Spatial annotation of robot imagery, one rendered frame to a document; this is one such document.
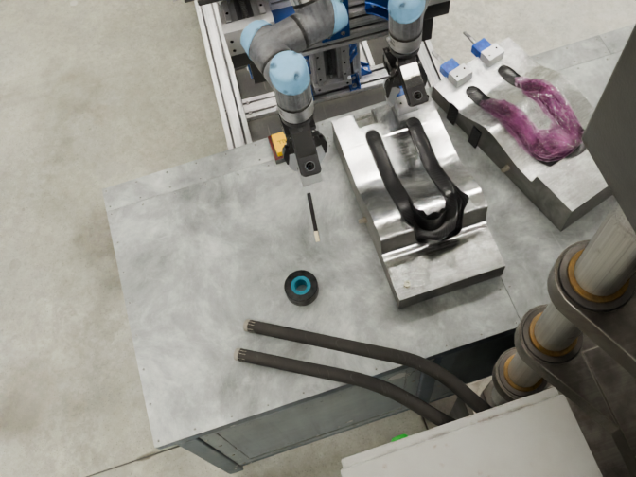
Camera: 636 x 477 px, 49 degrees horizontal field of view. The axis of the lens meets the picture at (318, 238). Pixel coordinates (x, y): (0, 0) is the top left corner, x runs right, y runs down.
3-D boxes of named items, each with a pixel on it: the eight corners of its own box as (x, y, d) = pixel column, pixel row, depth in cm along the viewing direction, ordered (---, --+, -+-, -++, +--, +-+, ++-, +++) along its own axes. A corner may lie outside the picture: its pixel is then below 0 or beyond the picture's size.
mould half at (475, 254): (333, 140, 186) (329, 110, 174) (425, 111, 187) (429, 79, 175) (398, 309, 165) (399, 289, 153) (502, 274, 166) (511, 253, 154)
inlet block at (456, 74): (424, 62, 191) (426, 49, 186) (439, 53, 191) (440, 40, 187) (455, 94, 185) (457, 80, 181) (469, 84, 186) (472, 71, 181)
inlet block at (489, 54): (455, 43, 192) (457, 29, 188) (469, 34, 193) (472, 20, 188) (486, 73, 187) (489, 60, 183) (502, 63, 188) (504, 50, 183)
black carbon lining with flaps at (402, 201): (362, 137, 177) (361, 115, 169) (421, 118, 178) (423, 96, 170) (410, 256, 163) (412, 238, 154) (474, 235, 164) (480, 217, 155)
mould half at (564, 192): (431, 97, 189) (433, 72, 179) (505, 50, 194) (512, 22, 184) (560, 232, 170) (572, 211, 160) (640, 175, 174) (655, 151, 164)
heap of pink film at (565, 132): (471, 107, 180) (475, 88, 173) (524, 72, 183) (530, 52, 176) (541, 177, 170) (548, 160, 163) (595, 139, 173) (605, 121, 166)
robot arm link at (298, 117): (317, 107, 143) (279, 118, 143) (319, 119, 147) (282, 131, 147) (306, 79, 146) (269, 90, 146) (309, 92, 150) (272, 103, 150)
